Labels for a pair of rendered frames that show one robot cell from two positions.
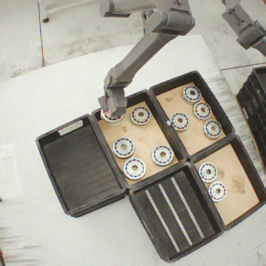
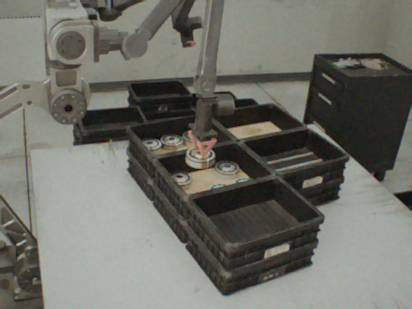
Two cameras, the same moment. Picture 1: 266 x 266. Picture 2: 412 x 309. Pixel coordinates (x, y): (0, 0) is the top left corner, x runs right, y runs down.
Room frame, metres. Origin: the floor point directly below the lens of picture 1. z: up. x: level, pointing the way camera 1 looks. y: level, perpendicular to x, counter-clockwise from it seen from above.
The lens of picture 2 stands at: (0.51, 1.68, 1.93)
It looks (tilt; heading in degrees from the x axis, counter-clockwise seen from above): 29 degrees down; 270
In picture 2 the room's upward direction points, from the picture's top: 5 degrees clockwise
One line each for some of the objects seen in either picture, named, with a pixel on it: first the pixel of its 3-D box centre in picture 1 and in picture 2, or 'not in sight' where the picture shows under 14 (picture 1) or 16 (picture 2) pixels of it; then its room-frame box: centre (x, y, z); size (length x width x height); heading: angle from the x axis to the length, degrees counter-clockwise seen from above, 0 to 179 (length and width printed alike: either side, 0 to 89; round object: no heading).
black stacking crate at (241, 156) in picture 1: (228, 184); (254, 132); (0.28, -0.49, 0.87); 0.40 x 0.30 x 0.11; 31
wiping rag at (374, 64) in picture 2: not in sight; (375, 63); (-0.65, -1.75, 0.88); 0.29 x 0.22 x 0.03; 22
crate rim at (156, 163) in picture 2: (138, 136); (213, 168); (0.47, -0.02, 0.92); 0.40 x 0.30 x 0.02; 31
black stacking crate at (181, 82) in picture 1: (191, 115); (179, 146); (0.62, -0.28, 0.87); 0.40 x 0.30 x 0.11; 31
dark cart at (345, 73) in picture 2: not in sight; (354, 121); (-0.56, -1.66, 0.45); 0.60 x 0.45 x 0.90; 22
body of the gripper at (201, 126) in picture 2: (111, 97); (203, 123); (0.52, 0.09, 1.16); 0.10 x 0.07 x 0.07; 121
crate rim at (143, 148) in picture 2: (193, 111); (179, 135); (0.62, -0.28, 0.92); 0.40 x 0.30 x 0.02; 31
